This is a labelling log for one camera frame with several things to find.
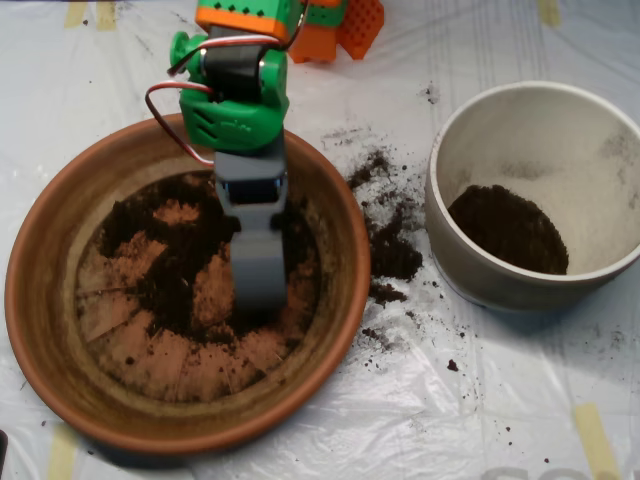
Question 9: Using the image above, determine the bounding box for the dark soil heap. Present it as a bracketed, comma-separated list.
[92, 174, 321, 346]

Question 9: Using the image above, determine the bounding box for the dark soil layer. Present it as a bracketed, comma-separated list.
[448, 184, 570, 276]

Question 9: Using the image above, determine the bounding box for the spilled dark soil patch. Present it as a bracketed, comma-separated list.
[347, 147, 426, 309]

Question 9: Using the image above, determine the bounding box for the terracotta plant pot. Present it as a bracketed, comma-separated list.
[4, 110, 372, 456]

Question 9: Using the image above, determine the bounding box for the white ceramic pot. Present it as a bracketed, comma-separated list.
[424, 80, 640, 314]

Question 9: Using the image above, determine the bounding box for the beige masking tape strip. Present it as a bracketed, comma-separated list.
[96, 1, 118, 32]
[538, 0, 562, 27]
[46, 423, 80, 480]
[64, 2, 87, 30]
[573, 403, 623, 480]

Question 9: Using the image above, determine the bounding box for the clear plastic sheet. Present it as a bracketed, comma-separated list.
[0, 0, 640, 480]

